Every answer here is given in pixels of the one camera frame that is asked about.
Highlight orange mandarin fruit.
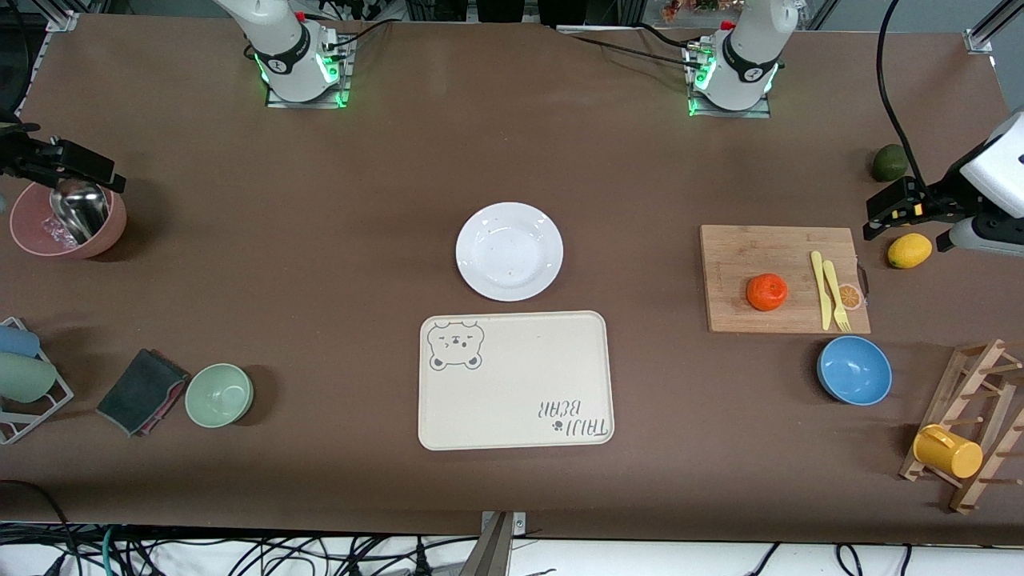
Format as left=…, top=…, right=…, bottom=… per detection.
left=746, top=274, right=789, bottom=312

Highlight white round plate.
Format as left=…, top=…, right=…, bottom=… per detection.
left=455, top=202, right=564, bottom=302

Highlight yellow lemon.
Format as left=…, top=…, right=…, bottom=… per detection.
left=887, top=233, right=934, bottom=270

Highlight shiny metal scoop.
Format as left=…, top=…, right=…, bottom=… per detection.
left=50, top=179, right=110, bottom=246

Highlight dark green avocado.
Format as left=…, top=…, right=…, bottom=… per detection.
left=871, top=143, right=910, bottom=183

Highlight pink bowl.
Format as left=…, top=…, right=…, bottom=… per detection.
left=10, top=181, right=127, bottom=259

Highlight yellow plastic fork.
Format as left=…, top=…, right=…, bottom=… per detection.
left=822, top=259, right=852, bottom=333

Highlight yellow plastic knife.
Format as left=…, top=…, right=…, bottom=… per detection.
left=810, top=250, right=834, bottom=331

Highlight wooden peg mug rack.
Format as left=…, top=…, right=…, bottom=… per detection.
left=898, top=338, right=1024, bottom=514

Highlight blue bowl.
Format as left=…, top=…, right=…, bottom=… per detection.
left=817, top=335, right=893, bottom=406

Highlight bamboo cutting board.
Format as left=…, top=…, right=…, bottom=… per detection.
left=700, top=225, right=871, bottom=334

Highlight light blue cup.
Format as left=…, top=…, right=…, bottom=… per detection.
left=0, top=325, right=41, bottom=358

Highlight yellow mug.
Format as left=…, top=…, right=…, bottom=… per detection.
left=913, top=424, right=984, bottom=480

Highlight pale green cup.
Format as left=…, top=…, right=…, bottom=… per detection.
left=0, top=352, right=58, bottom=404

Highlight dark grey folded cloth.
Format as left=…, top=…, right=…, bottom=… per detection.
left=96, top=348, right=191, bottom=438

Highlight pale green bowl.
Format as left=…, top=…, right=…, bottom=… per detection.
left=185, top=363, right=254, bottom=429

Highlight cream tray with bear print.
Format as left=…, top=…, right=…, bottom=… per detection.
left=418, top=310, right=615, bottom=451

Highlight grey metal bar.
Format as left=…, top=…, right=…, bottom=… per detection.
left=458, top=514, right=514, bottom=576

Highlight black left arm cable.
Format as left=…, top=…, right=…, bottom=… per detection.
left=876, top=0, right=933, bottom=193

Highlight white wire cup rack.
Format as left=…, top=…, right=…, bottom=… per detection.
left=0, top=317, right=74, bottom=446

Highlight black base cable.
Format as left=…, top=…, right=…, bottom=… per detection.
left=560, top=22, right=698, bottom=69
left=320, top=18, right=394, bottom=61

